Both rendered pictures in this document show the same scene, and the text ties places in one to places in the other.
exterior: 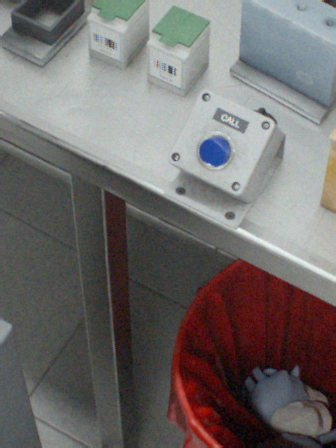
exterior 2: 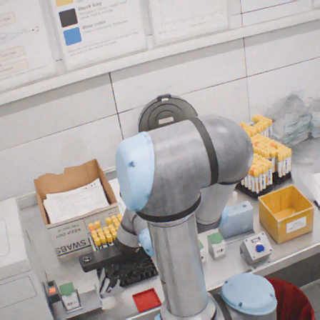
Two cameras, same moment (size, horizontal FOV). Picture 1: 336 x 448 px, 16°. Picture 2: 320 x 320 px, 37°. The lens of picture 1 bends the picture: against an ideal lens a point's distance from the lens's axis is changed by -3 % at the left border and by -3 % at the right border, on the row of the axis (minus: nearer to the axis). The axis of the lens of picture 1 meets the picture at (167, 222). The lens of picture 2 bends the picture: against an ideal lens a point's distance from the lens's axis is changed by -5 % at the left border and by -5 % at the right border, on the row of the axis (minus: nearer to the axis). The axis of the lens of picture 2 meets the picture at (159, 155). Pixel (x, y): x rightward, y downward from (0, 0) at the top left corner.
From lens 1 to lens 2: 0.87 m
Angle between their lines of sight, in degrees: 39
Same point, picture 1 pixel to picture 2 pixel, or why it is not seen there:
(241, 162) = (266, 245)
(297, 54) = (241, 221)
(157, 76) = (217, 256)
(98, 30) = not seen: hidden behind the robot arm
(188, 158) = (256, 255)
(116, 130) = (225, 273)
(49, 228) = not seen: outside the picture
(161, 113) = (227, 262)
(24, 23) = not seen: hidden behind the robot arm
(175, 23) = (213, 238)
